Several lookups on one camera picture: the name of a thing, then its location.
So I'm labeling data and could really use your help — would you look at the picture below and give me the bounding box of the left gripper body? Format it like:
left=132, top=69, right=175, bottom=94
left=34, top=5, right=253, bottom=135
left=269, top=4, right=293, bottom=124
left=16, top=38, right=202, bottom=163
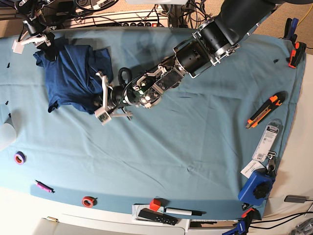
left=96, top=70, right=133, bottom=120

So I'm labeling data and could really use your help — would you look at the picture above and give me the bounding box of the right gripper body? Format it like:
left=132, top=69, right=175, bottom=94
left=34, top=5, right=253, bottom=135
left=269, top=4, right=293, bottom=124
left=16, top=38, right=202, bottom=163
left=18, top=21, right=55, bottom=47

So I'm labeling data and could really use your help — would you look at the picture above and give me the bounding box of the blue t-shirt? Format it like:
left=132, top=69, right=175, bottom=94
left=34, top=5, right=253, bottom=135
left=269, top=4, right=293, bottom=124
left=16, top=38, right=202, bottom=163
left=34, top=45, right=113, bottom=115

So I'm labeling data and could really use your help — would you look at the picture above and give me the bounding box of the orange black utility knife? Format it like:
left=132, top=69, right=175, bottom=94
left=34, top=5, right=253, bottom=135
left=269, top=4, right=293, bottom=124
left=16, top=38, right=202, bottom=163
left=246, top=91, right=287, bottom=129

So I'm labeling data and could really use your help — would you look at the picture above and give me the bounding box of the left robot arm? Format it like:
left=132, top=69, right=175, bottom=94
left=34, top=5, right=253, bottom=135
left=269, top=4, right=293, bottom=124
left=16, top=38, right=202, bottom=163
left=95, top=0, right=283, bottom=124

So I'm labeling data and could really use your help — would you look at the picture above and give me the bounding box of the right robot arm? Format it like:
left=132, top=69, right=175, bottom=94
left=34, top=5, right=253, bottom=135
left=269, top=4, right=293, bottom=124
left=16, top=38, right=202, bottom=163
left=12, top=0, right=75, bottom=62

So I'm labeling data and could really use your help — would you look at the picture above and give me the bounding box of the power strip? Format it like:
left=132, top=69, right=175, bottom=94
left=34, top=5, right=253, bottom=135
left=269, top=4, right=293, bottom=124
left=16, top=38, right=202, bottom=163
left=63, top=10, right=169, bottom=28

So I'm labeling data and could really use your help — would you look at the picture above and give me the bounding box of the white translucent cup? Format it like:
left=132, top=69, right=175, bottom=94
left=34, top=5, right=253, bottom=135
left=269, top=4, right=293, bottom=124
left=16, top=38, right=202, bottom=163
left=0, top=123, right=17, bottom=151

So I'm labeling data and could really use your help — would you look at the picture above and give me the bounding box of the purple tape roll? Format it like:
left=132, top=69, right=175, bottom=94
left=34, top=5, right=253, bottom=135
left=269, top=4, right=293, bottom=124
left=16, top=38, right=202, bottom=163
left=14, top=151, right=26, bottom=165

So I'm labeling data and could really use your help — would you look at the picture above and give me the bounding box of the red tape roll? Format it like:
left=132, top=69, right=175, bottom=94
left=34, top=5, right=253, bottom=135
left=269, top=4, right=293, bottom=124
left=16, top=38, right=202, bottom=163
left=82, top=196, right=97, bottom=208

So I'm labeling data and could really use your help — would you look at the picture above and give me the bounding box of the pink marker pen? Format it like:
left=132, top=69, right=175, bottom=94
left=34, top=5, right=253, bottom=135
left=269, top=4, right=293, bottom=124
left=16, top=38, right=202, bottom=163
left=34, top=180, right=55, bottom=193

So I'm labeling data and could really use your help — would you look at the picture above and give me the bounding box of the light blue table cloth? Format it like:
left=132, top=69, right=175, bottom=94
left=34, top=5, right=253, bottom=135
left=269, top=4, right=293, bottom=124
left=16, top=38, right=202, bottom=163
left=0, top=34, right=306, bottom=219

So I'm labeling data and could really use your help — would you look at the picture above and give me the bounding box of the red cube block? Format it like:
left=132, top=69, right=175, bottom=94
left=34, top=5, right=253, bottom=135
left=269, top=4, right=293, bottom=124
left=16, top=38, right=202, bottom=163
left=149, top=198, right=161, bottom=212

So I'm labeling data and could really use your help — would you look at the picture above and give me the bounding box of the black remote control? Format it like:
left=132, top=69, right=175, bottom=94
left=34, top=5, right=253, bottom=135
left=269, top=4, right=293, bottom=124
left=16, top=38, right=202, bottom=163
left=138, top=208, right=179, bottom=226

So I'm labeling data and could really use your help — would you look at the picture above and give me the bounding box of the white black marker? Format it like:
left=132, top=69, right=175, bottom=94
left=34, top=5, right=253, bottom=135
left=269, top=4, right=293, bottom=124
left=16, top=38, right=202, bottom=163
left=164, top=208, right=203, bottom=216

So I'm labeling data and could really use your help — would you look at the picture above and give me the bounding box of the white paper tag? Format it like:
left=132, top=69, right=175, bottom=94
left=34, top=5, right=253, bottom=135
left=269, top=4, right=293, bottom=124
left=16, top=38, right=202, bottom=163
left=240, top=160, right=265, bottom=179

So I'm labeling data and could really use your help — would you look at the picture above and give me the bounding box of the packaged tool blister card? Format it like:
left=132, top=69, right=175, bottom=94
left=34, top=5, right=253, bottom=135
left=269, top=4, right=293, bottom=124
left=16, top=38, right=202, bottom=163
left=252, top=119, right=281, bottom=162

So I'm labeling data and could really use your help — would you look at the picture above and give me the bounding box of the blue box with knob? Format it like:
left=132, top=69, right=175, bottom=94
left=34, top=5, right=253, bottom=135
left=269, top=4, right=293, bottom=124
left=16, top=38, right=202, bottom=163
left=238, top=169, right=275, bottom=206

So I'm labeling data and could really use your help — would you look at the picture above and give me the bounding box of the metal keys carabiner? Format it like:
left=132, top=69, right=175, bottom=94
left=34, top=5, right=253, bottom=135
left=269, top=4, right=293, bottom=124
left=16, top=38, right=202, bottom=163
left=267, top=151, right=276, bottom=177

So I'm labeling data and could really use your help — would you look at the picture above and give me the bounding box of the blue orange bottom clamp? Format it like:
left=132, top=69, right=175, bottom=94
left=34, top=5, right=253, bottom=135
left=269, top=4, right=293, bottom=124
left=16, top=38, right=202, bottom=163
left=222, top=208, right=256, bottom=235

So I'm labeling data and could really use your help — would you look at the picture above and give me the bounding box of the orange black clamp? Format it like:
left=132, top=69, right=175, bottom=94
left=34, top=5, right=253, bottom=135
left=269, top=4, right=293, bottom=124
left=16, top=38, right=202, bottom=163
left=287, top=42, right=307, bottom=69

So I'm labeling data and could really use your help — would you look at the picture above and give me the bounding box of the blue black clamp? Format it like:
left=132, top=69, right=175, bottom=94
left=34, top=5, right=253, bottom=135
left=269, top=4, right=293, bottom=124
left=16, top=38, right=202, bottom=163
left=283, top=18, right=299, bottom=40

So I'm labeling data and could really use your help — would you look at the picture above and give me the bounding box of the grey adapter box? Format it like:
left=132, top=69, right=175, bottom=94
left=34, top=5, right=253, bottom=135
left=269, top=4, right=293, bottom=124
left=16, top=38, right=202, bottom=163
left=284, top=195, right=307, bottom=204

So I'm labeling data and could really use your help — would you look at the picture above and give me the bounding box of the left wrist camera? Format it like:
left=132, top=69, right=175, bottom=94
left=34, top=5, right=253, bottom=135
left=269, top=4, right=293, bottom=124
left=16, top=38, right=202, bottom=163
left=94, top=108, right=112, bottom=125

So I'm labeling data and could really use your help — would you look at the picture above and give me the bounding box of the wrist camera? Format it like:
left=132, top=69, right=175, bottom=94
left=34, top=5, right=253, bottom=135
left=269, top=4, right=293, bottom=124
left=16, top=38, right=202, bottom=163
left=12, top=40, right=24, bottom=54
left=94, top=108, right=112, bottom=125

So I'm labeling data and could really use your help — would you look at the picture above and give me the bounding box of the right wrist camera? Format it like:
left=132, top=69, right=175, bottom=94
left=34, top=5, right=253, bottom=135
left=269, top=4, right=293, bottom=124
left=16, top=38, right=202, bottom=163
left=12, top=40, right=24, bottom=54

